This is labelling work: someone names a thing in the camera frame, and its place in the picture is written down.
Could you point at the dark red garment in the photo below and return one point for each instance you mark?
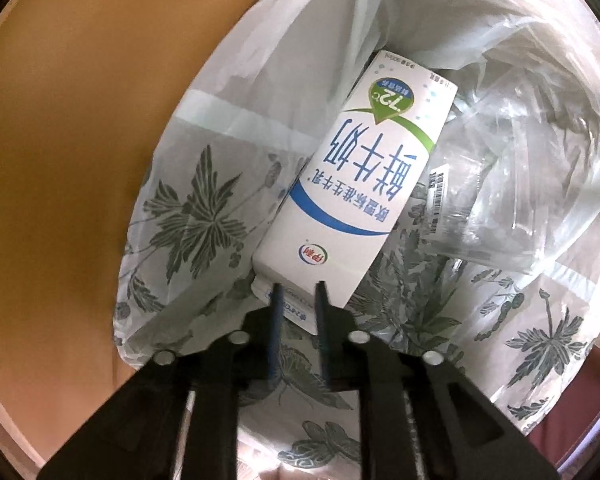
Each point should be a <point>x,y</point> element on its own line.
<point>575,410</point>

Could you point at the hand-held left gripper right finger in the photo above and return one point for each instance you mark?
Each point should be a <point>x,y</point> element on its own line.
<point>322,330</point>

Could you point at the clear plastic container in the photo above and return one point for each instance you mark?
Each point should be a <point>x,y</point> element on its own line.
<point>505,210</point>

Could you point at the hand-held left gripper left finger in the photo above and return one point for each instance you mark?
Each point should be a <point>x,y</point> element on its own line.
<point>276,330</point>

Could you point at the wooden bed frame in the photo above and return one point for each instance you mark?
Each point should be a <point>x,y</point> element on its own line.
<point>80,160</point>

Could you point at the white milk carton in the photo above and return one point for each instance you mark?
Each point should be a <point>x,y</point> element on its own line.
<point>360,175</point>

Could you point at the bin with floral plastic liner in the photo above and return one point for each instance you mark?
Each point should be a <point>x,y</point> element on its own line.
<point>205,200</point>

